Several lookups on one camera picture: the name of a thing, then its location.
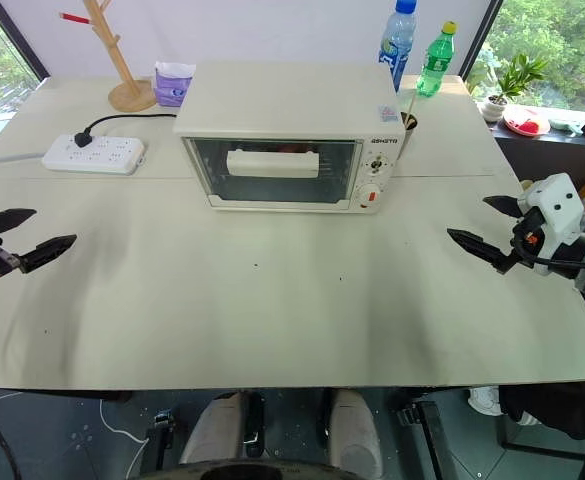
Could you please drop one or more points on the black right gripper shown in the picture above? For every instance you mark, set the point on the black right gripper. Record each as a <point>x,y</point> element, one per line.
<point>528,235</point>

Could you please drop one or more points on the dark rounded robot base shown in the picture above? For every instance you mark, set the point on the dark rounded robot base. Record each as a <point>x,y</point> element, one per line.
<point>252,471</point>

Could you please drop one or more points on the small sticker label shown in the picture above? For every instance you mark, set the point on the small sticker label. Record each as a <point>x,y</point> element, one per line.
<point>387,113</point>

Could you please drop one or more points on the glass oven door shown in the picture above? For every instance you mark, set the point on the glass oven door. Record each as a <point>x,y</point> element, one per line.
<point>272,187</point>

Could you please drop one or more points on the white toaster oven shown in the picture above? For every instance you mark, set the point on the white toaster oven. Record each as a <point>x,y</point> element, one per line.
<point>282,100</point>

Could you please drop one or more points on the white power strip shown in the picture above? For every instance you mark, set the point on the white power strip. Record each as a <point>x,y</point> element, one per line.
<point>92,155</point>

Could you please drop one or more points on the red plate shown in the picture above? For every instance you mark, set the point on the red plate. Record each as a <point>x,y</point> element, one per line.
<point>524,124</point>

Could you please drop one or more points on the potted green plant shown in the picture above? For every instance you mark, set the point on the potted green plant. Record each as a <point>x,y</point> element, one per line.
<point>497,106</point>

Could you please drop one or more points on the pale green small object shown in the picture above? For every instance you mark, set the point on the pale green small object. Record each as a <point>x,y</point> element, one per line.
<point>564,125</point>

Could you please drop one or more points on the green soda bottle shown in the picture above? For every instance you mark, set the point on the green soda bottle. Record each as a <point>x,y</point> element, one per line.
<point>434,65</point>

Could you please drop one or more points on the white shoe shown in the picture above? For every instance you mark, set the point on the white shoe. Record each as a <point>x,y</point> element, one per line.
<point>483,401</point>

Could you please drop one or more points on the wooden mug tree stand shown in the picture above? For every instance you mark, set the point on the wooden mug tree stand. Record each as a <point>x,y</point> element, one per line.
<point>131,92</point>

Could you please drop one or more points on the black trousers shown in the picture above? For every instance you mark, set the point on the black trousers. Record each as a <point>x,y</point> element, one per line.
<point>557,407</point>

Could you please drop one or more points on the blue-label water bottle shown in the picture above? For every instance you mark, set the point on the blue-label water bottle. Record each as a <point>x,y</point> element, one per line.
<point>397,45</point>

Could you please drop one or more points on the purple tissue pack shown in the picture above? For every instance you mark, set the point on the purple tissue pack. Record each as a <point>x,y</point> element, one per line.
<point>171,85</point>

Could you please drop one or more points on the black table leg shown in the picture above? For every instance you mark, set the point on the black table leg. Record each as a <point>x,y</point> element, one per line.
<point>162,440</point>
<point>434,440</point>

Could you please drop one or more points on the red strip on stand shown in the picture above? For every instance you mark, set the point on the red strip on stand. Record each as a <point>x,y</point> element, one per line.
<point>74,18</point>

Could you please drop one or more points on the grey rounded robot leg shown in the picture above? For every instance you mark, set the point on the grey rounded robot leg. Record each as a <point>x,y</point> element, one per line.
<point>354,430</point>
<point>217,430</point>

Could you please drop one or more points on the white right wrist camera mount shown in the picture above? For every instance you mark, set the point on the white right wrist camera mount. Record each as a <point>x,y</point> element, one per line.
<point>559,205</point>

